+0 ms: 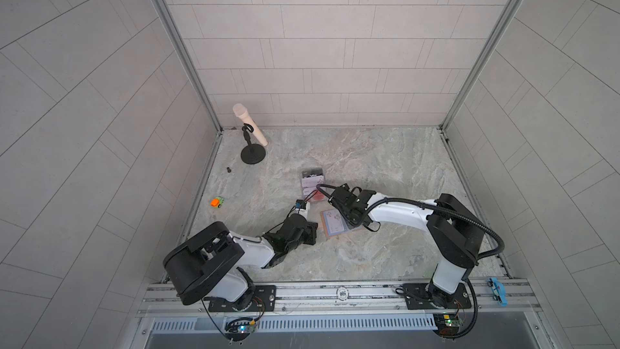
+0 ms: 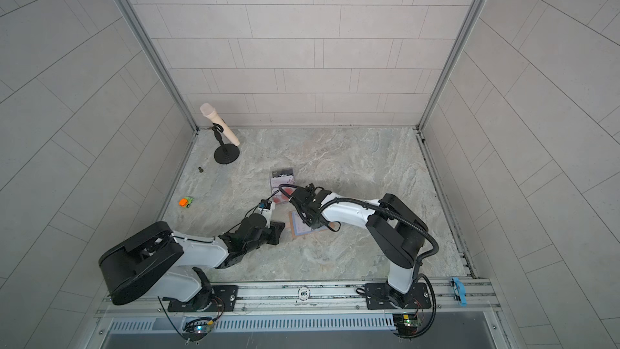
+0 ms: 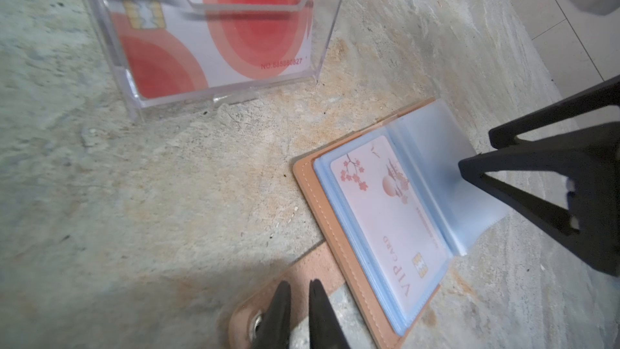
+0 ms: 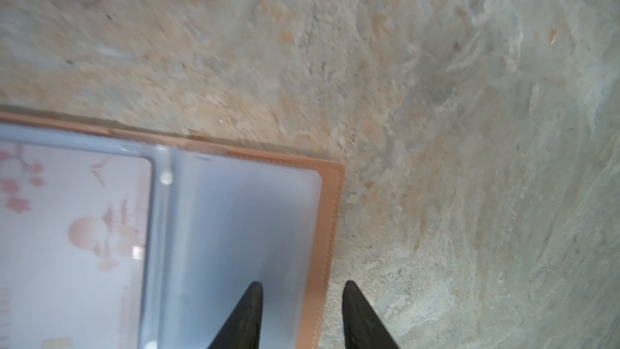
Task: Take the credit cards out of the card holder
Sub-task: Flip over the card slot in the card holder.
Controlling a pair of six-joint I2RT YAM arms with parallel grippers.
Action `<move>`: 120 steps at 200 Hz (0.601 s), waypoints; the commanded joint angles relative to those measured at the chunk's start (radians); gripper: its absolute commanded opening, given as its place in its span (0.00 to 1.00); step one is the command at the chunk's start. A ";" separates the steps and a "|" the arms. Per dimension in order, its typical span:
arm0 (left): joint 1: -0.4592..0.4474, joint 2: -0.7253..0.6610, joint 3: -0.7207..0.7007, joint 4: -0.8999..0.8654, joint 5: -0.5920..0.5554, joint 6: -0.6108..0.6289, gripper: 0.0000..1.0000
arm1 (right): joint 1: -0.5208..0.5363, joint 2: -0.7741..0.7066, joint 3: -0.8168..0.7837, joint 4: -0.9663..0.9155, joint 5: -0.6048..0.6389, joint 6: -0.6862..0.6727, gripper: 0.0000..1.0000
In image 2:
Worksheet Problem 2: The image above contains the white ventilation grille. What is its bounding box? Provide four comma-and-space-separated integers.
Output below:
109, 313, 396, 334

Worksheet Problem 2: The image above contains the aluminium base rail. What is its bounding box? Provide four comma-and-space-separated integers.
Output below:
96, 278, 502, 318

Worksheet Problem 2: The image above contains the orange green toy car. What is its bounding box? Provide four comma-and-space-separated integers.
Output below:
179, 197, 194, 208

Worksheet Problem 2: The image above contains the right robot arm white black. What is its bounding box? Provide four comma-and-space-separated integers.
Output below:
279, 184, 439, 309

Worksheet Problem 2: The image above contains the pink leather card wallet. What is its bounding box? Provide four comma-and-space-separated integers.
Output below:
289, 211, 328, 238

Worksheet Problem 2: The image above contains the white card red circle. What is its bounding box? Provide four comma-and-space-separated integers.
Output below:
271, 187, 295, 205

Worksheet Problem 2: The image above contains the pink floral VIP card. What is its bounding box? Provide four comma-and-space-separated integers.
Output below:
270, 174, 295, 189

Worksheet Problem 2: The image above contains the blue clip on rail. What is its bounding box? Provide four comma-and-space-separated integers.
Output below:
450, 277, 468, 307

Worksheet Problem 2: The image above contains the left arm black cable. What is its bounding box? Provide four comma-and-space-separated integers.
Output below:
227, 188, 282, 236

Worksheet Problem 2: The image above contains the black microphone stand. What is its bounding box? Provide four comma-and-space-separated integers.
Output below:
211, 123, 240, 165

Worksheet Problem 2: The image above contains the beige microphone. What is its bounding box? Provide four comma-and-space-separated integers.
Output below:
200, 103, 240, 146

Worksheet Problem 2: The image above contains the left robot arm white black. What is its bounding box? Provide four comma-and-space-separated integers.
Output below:
98, 213, 286, 312

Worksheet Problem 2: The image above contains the right circuit board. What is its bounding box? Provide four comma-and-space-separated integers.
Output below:
392, 313, 422, 338

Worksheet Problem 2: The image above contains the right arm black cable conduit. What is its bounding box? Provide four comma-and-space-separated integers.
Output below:
278, 183, 440, 340

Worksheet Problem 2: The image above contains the circuit board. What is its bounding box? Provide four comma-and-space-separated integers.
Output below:
183, 318, 216, 341
392, 313, 422, 338

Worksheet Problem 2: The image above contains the clear acrylic card holder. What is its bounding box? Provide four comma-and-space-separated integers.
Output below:
270, 167, 295, 204

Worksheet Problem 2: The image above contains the left circuit board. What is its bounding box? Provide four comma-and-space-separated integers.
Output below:
183, 318, 216, 341

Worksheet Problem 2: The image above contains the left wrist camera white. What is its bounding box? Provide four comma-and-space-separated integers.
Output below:
256, 199, 274, 227

